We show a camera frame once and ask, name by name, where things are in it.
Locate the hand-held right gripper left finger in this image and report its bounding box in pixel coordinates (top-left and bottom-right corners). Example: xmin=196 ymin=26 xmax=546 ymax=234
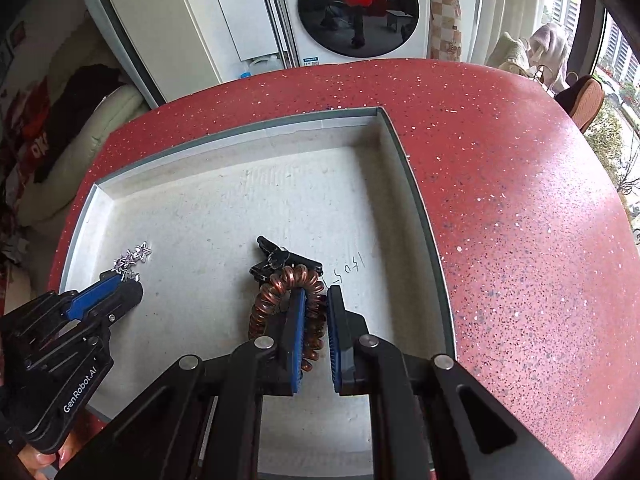
xmin=60 ymin=286 xmax=308 ymax=480

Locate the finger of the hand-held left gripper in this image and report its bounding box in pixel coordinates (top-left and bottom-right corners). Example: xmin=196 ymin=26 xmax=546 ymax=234
xmin=65 ymin=272 xmax=133 ymax=322
xmin=81 ymin=280 xmax=145 ymax=330

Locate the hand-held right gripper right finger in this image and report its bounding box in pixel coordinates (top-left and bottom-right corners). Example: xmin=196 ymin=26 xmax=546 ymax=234
xmin=326 ymin=285 xmax=576 ymax=480

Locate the silver star hair clip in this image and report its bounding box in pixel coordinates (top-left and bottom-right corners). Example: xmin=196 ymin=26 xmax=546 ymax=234
xmin=114 ymin=242 xmax=151 ymax=281

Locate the brown spiral hair tie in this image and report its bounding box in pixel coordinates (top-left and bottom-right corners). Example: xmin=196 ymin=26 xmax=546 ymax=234
xmin=247 ymin=266 xmax=328 ymax=373

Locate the white shallow tray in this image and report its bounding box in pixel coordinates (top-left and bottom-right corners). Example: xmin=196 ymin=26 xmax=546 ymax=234
xmin=59 ymin=106 xmax=457 ymax=480

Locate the person's left hand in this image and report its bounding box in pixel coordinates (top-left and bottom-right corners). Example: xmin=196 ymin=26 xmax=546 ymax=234
xmin=17 ymin=447 xmax=68 ymax=480

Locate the black hair claw clip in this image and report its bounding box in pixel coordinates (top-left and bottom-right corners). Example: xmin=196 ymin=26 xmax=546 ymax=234
xmin=249 ymin=235 xmax=323 ymax=283

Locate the cream armchair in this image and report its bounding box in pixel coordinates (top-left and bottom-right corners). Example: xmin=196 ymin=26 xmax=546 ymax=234
xmin=0 ymin=82 xmax=151 ymax=226

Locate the red printed cloth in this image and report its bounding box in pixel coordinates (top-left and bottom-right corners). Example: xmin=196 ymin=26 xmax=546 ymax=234
xmin=0 ymin=75 xmax=56 ymax=201

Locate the dark cloth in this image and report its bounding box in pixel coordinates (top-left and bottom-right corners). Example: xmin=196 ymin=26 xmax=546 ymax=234
xmin=30 ymin=62 xmax=126 ymax=181

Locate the white plastic jug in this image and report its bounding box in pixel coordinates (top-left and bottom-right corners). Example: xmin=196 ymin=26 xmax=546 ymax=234
xmin=240 ymin=56 xmax=281 ymax=78

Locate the white cabinet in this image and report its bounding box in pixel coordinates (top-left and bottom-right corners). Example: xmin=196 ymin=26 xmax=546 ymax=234
xmin=92 ymin=0 xmax=296 ymax=106

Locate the white washing machine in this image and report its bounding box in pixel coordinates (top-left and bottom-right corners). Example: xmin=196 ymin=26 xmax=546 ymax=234
xmin=272 ymin=0 xmax=432 ymax=67

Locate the cream cushion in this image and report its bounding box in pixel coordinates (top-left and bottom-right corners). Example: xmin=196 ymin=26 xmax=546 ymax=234
xmin=487 ymin=32 xmax=531 ymax=75

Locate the orange brown chair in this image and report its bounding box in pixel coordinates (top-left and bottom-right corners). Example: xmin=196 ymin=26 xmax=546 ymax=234
xmin=555 ymin=75 xmax=606 ymax=133

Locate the pale pink blanket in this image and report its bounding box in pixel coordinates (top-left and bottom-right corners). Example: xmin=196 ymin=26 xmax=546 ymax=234
xmin=529 ymin=24 xmax=571 ymax=93

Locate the white curtain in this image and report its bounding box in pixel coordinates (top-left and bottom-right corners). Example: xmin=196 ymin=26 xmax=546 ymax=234
xmin=460 ymin=0 xmax=551 ymax=66

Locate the mop handle with red hook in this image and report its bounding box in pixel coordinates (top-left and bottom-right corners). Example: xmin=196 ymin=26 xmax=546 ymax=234
xmin=234 ymin=0 xmax=296 ymax=68

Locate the dark window frame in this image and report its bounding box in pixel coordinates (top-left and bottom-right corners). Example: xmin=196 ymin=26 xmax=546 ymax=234
xmin=570 ymin=0 xmax=608 ymax=81

